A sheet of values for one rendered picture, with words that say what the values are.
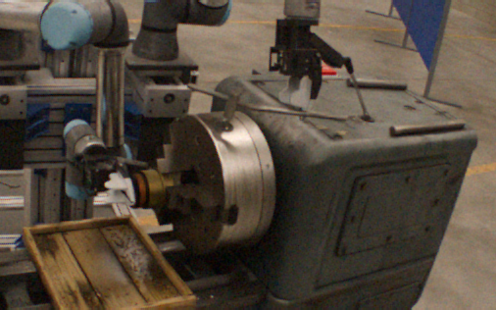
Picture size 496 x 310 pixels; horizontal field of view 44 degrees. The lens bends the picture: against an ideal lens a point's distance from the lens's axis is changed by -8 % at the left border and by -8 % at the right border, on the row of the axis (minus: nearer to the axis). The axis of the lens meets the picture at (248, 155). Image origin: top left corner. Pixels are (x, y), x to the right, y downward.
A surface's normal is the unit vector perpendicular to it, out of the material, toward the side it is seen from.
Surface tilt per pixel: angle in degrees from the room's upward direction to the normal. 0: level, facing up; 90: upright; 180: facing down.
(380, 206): 90
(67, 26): 89
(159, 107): 90
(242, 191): 69
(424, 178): 90
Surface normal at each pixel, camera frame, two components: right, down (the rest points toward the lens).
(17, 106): 0.39, 0.44
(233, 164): 0.49, -0.29
